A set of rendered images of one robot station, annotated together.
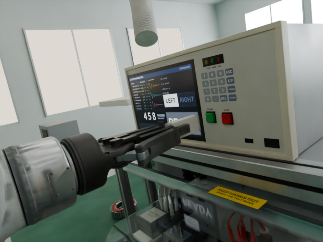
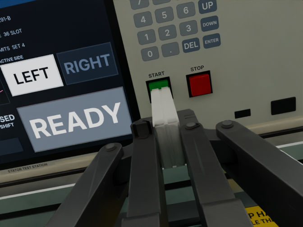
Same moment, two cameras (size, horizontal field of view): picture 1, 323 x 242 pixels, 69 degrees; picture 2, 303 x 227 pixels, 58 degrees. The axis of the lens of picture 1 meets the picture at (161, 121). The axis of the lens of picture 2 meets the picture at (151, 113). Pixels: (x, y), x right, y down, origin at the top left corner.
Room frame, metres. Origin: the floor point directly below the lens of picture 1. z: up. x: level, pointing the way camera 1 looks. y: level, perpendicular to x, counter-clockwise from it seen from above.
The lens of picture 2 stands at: (0.30, 0.10, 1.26)
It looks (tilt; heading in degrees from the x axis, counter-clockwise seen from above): 22 degrees down; 310
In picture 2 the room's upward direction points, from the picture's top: 12 degrees counter-clockwise
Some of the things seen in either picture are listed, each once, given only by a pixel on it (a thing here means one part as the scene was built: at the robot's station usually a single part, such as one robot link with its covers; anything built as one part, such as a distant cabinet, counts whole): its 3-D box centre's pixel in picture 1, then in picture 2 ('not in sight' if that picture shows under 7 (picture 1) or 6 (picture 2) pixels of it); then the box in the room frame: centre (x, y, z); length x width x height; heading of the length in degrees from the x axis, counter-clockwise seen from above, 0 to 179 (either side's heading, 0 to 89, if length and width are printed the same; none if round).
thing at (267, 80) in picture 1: (235, 87); (105, 42); (0.63, -0.21, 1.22); 0.44 x 0.39 x 0.20; 37
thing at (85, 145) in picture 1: (101, 156); not in sight; (0.31, 0.09, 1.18); 0.09 x 0.08 x 0.07; 127
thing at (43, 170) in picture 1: (43, 176); not in sight; (0.27, 0.15, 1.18); 0.09 x 0.06 x 0.09; 37
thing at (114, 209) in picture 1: (124, 208); not in sight; (0.94, 0.22, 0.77); 0.11 x 0.11 x 0.04
